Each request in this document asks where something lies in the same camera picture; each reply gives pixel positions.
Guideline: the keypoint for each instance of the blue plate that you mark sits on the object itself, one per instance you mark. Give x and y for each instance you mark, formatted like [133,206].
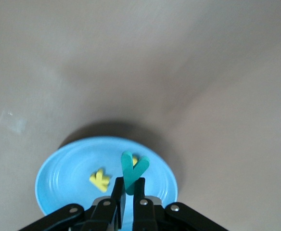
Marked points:
[66,173]

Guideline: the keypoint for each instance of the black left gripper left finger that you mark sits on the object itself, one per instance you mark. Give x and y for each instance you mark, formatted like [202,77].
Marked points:
[106,216]

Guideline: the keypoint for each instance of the yellow foam letter s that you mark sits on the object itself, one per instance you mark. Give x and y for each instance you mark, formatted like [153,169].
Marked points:
[135,160]

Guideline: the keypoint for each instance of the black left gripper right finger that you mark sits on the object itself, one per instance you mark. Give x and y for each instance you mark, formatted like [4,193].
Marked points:
[143,214]

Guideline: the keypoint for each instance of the teal foam letter y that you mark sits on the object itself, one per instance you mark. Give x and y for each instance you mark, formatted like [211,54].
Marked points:
[131,175]

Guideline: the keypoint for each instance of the yellow foam letter k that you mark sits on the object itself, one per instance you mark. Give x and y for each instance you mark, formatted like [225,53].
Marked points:
[99,181]

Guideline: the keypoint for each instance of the brown tape patch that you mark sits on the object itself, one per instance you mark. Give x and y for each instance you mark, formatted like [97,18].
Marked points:
[11,121]

